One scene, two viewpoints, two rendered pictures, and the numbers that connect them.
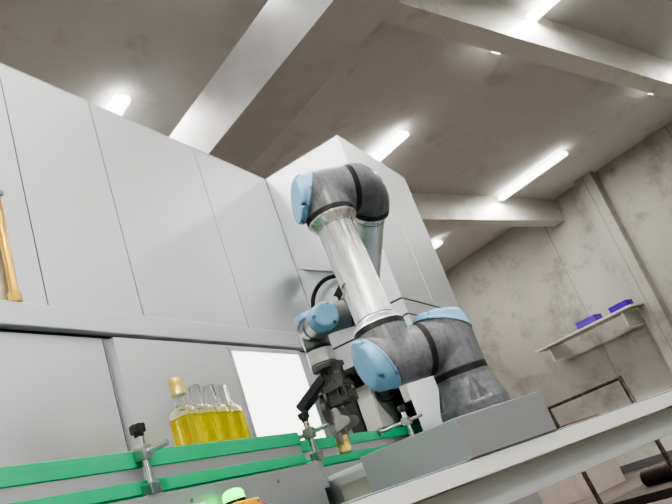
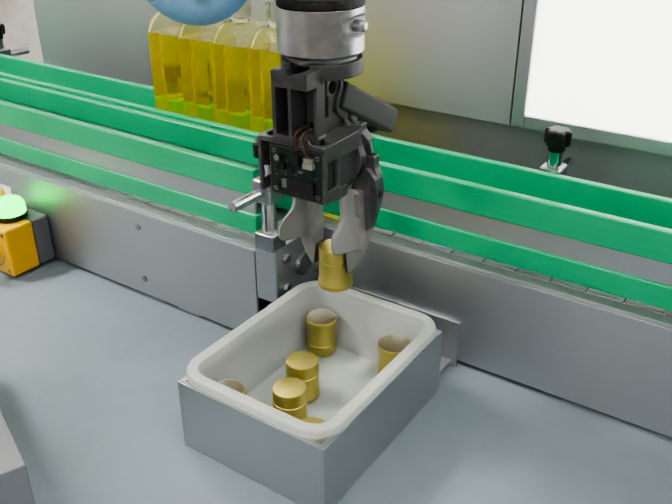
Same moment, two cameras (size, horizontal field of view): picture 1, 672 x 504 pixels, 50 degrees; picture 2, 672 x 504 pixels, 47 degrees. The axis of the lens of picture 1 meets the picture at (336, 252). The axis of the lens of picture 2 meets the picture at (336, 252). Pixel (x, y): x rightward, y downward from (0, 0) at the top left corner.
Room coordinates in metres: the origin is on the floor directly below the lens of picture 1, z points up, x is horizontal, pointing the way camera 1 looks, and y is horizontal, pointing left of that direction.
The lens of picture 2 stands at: (2.08, -0.51, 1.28)
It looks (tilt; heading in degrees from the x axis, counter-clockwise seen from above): 28 degrees down; 101
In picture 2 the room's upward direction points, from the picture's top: straight up
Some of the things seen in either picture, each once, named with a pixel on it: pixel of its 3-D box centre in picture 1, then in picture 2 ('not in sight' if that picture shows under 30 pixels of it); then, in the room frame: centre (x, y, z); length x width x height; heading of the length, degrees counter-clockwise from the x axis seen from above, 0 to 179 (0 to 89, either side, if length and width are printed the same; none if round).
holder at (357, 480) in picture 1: (366, 485); (331, 372); (1.95, 0.14, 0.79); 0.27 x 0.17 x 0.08; 67
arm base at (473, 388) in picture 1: (468, 391); not in sight; (1.55, -0.16, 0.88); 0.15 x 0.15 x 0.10
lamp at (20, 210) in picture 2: (233, 496); (8, 206); (1.45, 0.35, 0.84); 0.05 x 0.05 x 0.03
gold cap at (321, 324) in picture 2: not in sight; (321, 332); (1.92, 0.20, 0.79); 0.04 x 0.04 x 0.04
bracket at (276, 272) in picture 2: (308, 479); (293, 259); (1.87, 0.26, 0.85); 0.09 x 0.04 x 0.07; 67
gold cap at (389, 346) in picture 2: not in sight; (393, 360); (2.01, 0.17, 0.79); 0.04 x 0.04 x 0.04
